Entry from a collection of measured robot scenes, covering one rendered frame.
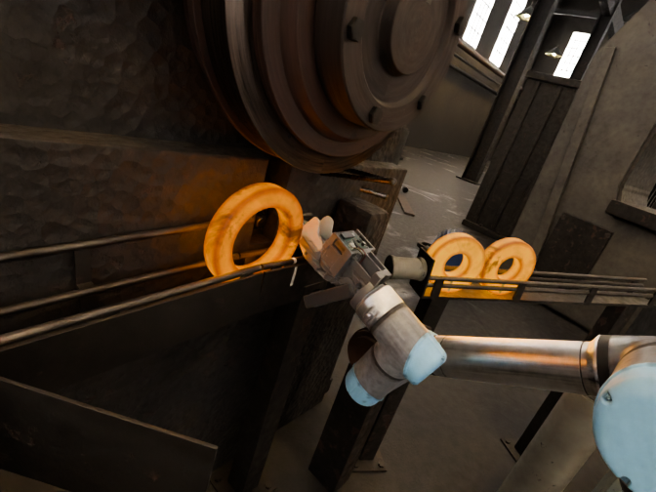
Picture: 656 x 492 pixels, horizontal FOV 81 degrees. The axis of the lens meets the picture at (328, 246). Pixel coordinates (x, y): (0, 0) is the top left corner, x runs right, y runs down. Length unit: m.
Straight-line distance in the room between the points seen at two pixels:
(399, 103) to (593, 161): 2.67
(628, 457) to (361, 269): 0.40
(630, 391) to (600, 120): 2.87
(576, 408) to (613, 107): 2.40
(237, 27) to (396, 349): 0.48
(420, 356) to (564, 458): 0.73
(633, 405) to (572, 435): 0.75
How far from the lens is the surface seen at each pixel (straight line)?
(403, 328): 0.62
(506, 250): 1.07
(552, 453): 1.28
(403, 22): 0.56
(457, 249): 0.99
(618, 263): 3.14
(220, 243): 0.59
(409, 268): 0.94
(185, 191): 0.63
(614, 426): 0.50
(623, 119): 3.23
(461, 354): 0.72
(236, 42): 0.50
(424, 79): 0.67
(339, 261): 0.65
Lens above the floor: 1.01
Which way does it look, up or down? 22 degrees down
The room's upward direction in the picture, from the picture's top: 18 degrees clockwise
